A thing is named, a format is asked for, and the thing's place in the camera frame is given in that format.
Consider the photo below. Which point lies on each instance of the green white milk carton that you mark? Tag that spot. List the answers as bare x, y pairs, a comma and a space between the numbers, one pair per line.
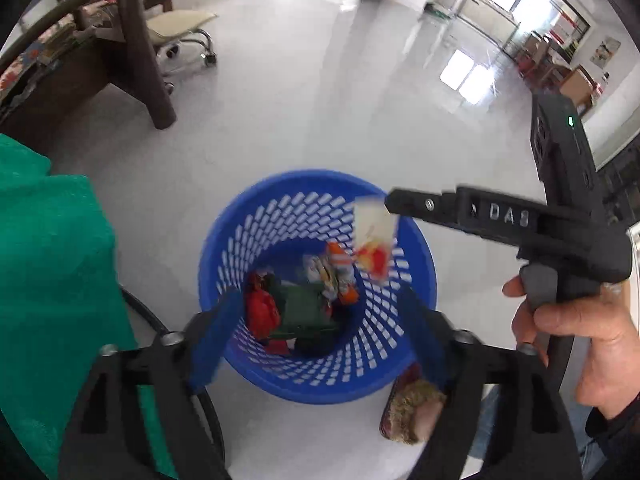
300, 310

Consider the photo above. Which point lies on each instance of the white red snack wrapper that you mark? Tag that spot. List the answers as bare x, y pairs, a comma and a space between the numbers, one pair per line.
375, 240

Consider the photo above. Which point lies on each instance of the beige rolling stool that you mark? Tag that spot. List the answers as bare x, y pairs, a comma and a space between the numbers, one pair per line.
175, 25

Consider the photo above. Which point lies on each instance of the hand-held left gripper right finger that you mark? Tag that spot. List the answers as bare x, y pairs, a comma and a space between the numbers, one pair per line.
425, 340

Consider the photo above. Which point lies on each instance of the green tablecloth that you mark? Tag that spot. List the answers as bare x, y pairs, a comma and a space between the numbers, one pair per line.
50, 260

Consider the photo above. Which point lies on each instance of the blue plastic wastebasket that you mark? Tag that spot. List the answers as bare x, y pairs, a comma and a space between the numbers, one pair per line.
235, 220

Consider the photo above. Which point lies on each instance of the fuzzy brown slipper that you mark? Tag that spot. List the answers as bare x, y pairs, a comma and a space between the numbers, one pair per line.
410, 410

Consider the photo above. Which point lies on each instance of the person's right hand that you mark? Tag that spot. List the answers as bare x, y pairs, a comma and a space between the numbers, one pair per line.
600, 340

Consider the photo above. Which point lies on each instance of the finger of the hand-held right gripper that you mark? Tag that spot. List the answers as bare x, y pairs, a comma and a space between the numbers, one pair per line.
480, 212

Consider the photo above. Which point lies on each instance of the wall picture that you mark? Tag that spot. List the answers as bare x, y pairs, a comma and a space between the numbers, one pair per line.
606, 52

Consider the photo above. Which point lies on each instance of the person's leg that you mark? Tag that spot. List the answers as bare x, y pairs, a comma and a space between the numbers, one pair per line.
487, 425

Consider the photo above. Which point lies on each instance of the dark cabinet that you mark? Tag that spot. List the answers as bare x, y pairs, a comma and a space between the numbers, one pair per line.
622, 185

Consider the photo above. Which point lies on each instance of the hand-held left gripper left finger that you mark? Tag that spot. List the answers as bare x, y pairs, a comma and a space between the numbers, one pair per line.
220, 340

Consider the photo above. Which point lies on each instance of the dark wooden coffee table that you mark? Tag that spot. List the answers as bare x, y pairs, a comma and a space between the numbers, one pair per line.
150, 60

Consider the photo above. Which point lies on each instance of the red plastic wrapper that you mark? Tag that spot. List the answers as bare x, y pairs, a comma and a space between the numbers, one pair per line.
262, 317

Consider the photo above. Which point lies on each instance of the cardboard box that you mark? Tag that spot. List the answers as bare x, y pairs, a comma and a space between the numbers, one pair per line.
580, 85

